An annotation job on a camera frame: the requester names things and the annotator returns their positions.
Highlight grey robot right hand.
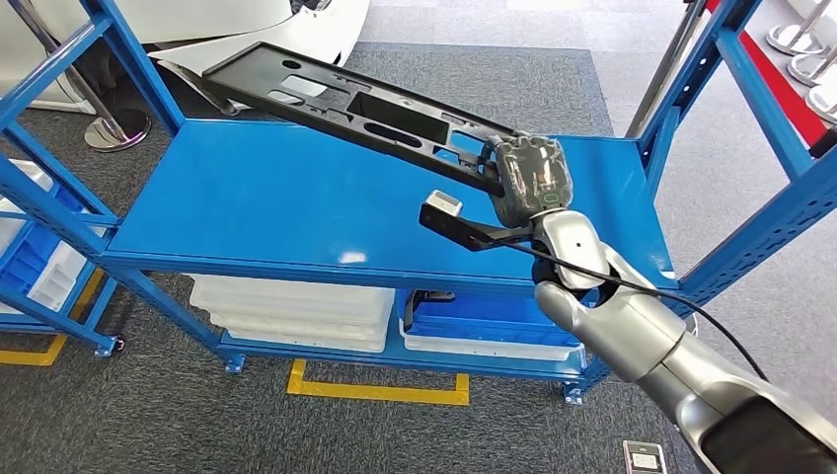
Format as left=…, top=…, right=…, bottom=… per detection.
left=480, top=132, right=575, bottom=230

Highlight black plastic plate frame part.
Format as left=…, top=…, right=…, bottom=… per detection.
left=200, top=40, right=524, bottom=198

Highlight black curved plastic part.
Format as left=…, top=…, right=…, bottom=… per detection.
left=403, top=290, right=457, bottom=333

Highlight blue metal shelf rack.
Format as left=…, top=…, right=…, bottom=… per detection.
left=0, top=196, right=125, bottom=359
left=0, top=0, right=837, bottom=407

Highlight blue plastic bin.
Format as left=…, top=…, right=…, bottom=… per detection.
left=395, top=288, right=583, bottom=348
left=0, top=186, right=85, bottom=295

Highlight red carpet strip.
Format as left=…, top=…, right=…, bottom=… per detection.
left=703, top=0, right=828, bottom=146

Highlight yellow floor tape marking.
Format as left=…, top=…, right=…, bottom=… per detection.
left=0, top=268, right=106, bottom=367
left=285, top=359, right=471, bottom=407

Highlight translucent white plastic bin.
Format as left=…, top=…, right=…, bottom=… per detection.
left=225, top=327, right=392, bottom=355
left=188, top=275, right=397, bottom=327
left=207, top=312, right=394, bottom=342

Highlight silver floor socket box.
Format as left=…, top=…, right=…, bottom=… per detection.
left=622, top=439, right=668, bottom=474

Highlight white car body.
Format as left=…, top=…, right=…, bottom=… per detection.
left=0, top=0, right=371, bottom=116

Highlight white divided tray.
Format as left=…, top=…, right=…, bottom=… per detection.
left=26, top=242, right=90, bottom=314

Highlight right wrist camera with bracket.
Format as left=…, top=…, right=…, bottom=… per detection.
left=418, top=190, right=534, bottom=254

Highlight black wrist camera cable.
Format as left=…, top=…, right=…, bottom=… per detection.
left=482, top=236, right=771, bottom=383

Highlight chrome stanchion post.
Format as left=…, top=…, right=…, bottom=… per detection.
left=766, top=0, right=830, bottom=57
left=6, top=0, right=152, bottom=154
left=626, top=0, right=706, bottom=140
left=786, top=48, right=837, bottom=88
left=803, top=83, right=837, bottom=125

